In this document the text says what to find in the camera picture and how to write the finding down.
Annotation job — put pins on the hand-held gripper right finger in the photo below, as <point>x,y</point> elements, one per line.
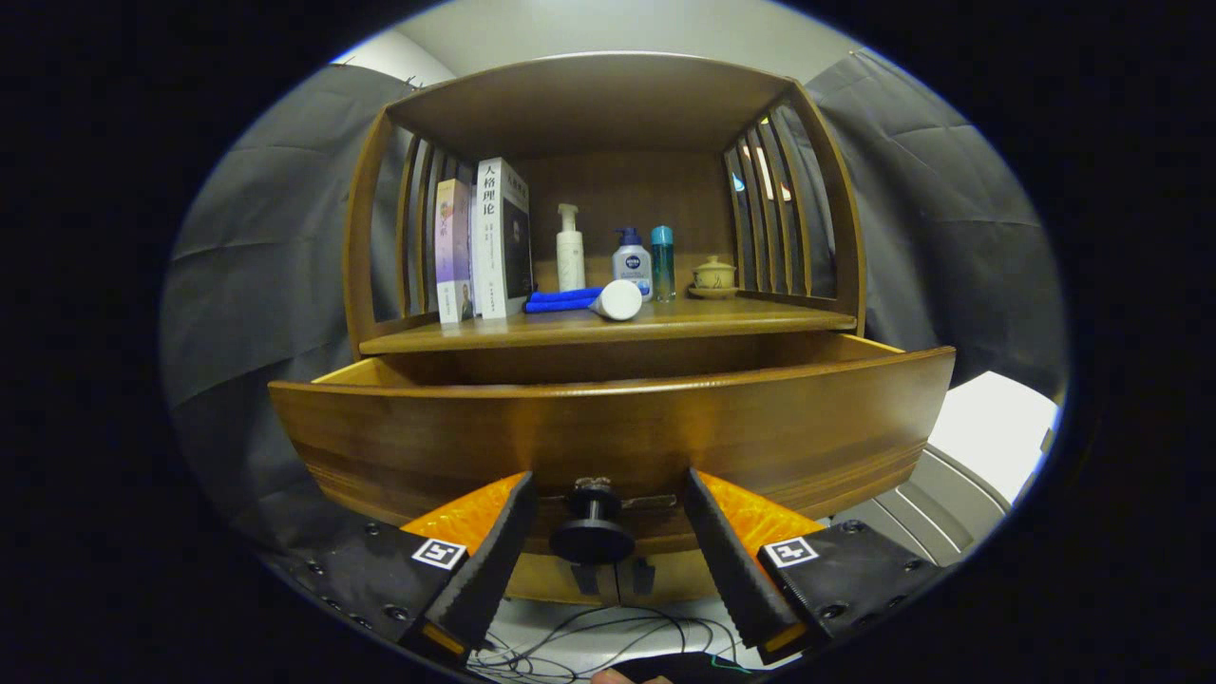
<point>731,570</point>

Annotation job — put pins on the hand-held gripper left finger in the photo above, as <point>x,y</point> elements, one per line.
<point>489,570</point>

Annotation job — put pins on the black drawer knob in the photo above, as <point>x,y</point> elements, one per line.
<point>592,541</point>

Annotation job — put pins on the wooden drawer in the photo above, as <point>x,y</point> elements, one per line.
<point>570,427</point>

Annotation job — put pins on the white facial cleanser tube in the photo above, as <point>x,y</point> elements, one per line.
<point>617,300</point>

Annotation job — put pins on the wooden cabinet door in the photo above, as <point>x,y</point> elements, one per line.
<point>679,575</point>
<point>541,578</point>

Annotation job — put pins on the wooden countertop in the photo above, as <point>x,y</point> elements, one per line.
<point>665,321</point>

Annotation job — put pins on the wooden cabinet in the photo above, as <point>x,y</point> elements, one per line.
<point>589,104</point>

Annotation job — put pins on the grey ribbed panel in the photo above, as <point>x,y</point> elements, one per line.
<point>912,513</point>

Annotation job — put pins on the blue folded cloth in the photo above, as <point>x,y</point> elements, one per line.
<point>556,300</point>

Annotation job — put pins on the white panel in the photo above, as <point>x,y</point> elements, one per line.
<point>988,427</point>

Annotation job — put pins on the beige lidded teacup with saucer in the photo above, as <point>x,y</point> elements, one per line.
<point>712,275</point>

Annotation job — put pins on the slim teal bottle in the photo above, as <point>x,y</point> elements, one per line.
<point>662,266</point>

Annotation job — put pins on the thick white book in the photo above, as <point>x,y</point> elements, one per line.
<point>489,247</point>

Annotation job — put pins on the white pump bottle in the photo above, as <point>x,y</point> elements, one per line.
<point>570,256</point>

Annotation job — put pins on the white bottle with blue cap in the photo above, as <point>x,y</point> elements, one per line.
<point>632,261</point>

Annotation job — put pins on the purple book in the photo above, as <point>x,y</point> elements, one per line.
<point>451,247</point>

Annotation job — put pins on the black backdrop cloth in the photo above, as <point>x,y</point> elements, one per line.
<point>266,266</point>

